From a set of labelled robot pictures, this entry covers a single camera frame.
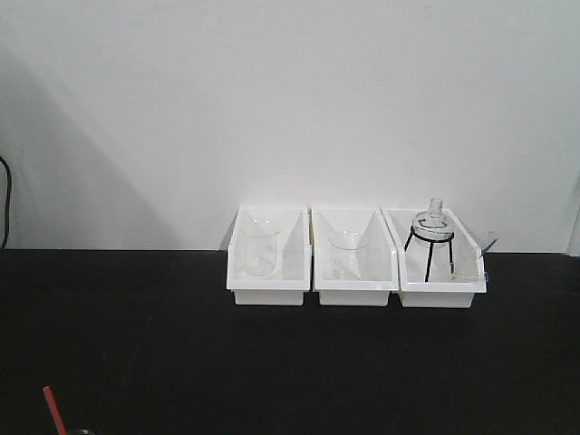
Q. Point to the red plastic spoon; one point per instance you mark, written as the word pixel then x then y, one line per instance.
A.
pixel 54 410

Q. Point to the left white storage bin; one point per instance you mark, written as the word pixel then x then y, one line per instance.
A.
pixel 291 279

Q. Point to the white storage bin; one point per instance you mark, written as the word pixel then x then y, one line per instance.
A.
pixel 440 291
pixel 380 273
pixel 291 279

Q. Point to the glass beaker in left bin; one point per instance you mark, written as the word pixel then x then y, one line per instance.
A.
pixel 260 251

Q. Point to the middle white storage bin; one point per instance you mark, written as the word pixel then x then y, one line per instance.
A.
pixel 380 273

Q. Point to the round glass flask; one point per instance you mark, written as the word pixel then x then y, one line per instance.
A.
pixel 432 224

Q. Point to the right white storage bin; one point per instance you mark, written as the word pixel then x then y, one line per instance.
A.
pixel 440 291

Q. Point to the clear glass funnel tube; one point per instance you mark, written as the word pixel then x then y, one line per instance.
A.
pixel 467 270

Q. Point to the black wire tripod stand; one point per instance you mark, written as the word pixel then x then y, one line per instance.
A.
pixel 427 263

